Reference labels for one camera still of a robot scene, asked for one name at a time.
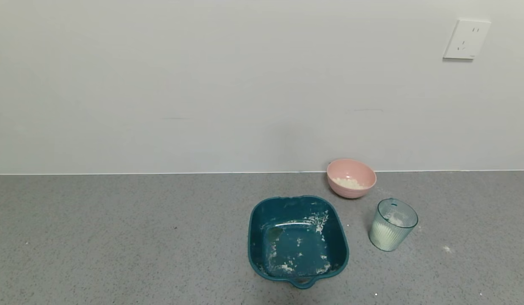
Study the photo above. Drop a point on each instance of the teal square plastic tray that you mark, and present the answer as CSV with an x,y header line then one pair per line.
x,y
287,212

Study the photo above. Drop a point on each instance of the ribbed clear teal cup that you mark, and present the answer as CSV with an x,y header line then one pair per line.
x,y
385,237

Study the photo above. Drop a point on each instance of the white wall power socket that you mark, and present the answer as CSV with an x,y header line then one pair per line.
x,y
466,39

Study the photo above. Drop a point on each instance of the pink ribbed bowl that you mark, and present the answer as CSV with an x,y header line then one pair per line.
x,y
351,169

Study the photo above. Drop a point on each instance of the white powder heap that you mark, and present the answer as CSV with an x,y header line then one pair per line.
x,y
383,235
349,183

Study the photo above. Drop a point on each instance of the small spilled powder spot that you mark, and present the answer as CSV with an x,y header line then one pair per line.
x,y
447,249

